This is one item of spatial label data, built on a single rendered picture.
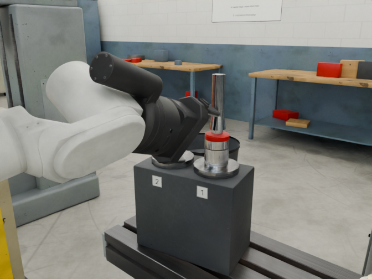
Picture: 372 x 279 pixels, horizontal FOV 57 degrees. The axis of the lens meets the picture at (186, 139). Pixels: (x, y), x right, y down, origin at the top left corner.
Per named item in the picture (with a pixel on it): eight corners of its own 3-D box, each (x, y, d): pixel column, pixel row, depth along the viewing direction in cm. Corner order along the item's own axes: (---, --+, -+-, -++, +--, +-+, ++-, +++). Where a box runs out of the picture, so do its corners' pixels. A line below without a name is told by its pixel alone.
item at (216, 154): (222, 170, 64) (222, 143, 62) (200, 165, 66) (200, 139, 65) (232, 162, 68) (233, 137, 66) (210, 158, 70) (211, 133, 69)
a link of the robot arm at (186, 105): (177, 177, 57) (133, 177, 47) (143, 142, 61) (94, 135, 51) (223, 117, 54) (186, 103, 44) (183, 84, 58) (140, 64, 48)
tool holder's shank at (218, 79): (221, 137, 63) (223, 75, 60) (205, 134, 65) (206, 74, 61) (228, 132, 66) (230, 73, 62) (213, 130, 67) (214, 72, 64)
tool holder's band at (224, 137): (222, 143, 62) (223, 138, 62) (200, 139, 65) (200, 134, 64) (233, 137, 66) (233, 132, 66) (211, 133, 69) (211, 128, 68)
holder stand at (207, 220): (228, 277, 65) (233, 181, 59) (136, 244, 75) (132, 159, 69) (249, 244, 75) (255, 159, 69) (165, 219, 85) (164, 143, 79)
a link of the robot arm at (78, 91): (140, 167, 46) (76, 164, 36) (98, 120, 51) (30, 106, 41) (189, 99, 44) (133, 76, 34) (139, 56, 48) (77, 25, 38)
